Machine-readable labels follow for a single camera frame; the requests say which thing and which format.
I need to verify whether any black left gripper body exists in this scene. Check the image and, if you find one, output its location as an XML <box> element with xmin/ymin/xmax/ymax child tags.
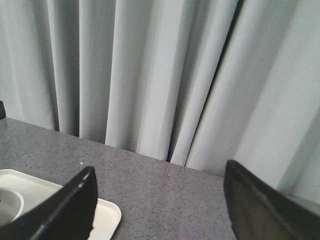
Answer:
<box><xmin>0</xmin><ymin>100</ymin><xmax>6</xmax><ymax>120</ymax></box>

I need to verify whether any white smiley mug black handle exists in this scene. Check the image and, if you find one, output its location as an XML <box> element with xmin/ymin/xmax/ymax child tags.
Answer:
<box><xmin>0</xmin><ymin>187</ymin><xmax>25</xmax><ymax>226</ymax></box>

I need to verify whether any grey pleated curtain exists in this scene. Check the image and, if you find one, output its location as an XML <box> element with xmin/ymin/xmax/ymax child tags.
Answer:
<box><xmin>0</xmin><ymin>0</ymin><xmax>320</xmax><ymax>203</ymax></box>

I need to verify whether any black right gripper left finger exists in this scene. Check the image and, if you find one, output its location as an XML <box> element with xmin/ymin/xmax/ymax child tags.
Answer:
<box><xmin>0</xmin><ymin>166</ymin><xmax>98</xmax><ymax>240</ymax></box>

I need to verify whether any cream rectangular plastic tray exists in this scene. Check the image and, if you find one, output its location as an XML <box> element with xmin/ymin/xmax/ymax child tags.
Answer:
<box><xmin>0</xmin><ymin>169</ymin><xmax>122</xmax><ymax>240</ymax></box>

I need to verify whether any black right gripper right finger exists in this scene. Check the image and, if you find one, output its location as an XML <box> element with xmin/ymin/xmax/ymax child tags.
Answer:
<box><xmin>223</xmin><ymin>160</ymin><xmax>320</xmax><ymax>240</ymax></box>

